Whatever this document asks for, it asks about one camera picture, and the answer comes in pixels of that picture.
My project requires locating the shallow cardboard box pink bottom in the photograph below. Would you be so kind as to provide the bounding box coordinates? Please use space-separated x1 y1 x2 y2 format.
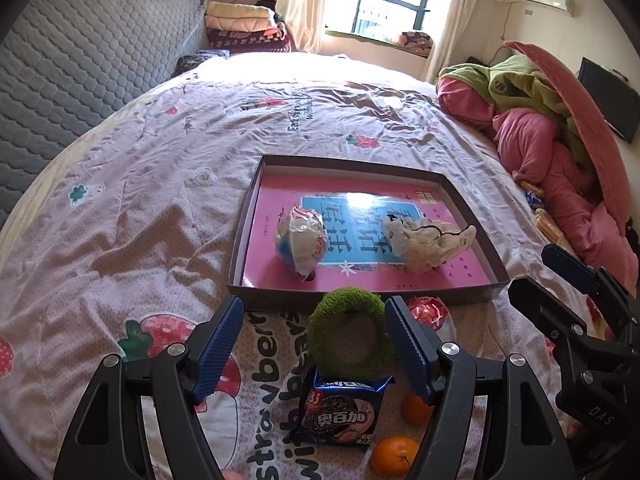
227 155 511 307

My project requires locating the black flat television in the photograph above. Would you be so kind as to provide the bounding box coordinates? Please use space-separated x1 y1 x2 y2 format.
577 57 640 143

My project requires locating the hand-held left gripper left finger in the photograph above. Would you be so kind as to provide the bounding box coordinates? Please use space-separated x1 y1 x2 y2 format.
52 295 246 480

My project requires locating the blue and white snack packet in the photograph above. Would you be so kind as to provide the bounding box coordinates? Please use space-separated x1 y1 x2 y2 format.
274 204 330 283

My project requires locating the crumpled white plastic bag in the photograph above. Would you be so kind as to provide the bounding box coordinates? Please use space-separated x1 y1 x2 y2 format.
382 212 478 275

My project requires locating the large orange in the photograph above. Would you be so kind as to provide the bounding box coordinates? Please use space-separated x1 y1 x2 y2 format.
370 436 421 478

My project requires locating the folded cream blanket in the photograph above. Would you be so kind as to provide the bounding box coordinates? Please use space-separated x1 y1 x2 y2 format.
205 1 278 33

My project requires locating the cream curtain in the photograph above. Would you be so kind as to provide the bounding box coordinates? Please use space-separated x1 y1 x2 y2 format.
275 0 371 53
425 0 486 83

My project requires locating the dark blue cookie packet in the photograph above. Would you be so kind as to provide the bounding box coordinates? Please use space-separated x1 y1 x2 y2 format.
290 365 393 453

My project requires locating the grey quilted headboard cover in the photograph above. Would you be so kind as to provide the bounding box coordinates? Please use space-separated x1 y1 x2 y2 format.
0 0 208 231

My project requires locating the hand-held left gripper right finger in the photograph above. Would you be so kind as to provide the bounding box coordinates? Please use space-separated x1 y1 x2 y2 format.
384 295 568 480

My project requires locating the green fuzzy scrunchie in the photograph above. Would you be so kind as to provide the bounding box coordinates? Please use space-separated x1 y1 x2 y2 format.
306 287 398 378

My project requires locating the folded dark red patterned blanket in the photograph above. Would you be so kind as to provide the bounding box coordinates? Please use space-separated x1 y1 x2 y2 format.
206 25 293 53

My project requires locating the pink quilted cover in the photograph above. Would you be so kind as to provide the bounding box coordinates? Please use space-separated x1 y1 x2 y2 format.
505 40 633 226

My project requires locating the green fleece garment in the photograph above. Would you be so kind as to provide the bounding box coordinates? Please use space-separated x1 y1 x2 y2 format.
440 55 596 161

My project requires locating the dark patterned cloth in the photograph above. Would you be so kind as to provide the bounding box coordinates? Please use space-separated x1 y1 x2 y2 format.
177 49 231 73

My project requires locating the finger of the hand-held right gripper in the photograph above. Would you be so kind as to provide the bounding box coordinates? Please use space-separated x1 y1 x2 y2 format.
542 243 638 312
508 276 621 356

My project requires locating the red and white snack packet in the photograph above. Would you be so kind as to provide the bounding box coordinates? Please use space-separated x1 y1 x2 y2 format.
406 296 457 346

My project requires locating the small orange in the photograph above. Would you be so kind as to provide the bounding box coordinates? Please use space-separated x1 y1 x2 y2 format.
401 394 435 426

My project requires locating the patterned cushion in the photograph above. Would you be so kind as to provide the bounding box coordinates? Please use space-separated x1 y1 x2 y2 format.
398 31 433 56

